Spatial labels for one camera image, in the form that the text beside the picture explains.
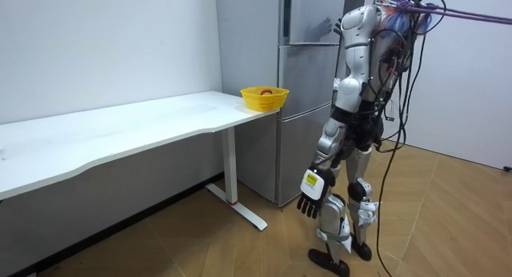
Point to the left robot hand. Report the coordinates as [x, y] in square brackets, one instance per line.
[314, 187]

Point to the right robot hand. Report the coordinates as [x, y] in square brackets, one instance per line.
[338, 26]

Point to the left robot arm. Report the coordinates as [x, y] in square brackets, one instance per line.
[352, 89]

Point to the robot body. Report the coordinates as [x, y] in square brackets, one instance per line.
[390, 49]

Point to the grey fridge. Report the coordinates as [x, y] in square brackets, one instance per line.
[304, 81]

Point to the red soft toy fruit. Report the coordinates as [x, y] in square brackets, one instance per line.
[266, 92]

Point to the yellow plastic basket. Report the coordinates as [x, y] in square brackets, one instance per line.
[264, 102]

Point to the white desk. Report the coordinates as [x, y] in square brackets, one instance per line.
[120, 125]

